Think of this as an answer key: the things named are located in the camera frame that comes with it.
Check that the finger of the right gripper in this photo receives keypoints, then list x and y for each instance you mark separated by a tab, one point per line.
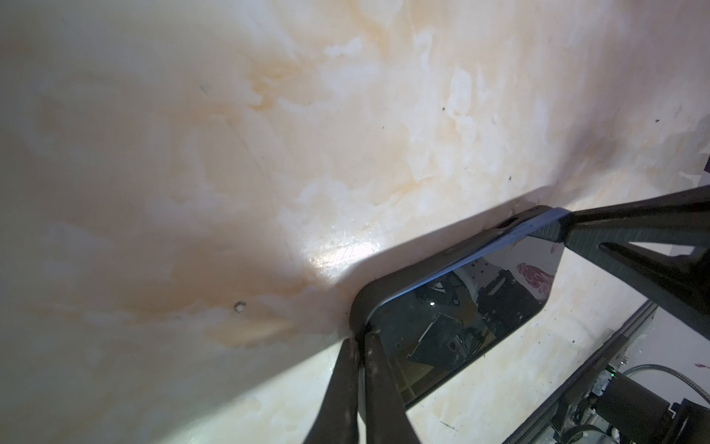
681	218
679	284

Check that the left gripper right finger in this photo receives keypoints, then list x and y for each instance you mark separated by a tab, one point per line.
385	416

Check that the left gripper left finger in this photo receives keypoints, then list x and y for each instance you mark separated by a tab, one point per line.
336	421

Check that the dark phone screen up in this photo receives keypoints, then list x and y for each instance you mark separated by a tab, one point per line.
449	316

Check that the large black phone case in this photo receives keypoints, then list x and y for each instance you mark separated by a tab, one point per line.
396	283

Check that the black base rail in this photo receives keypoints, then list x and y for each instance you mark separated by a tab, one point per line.
565	408

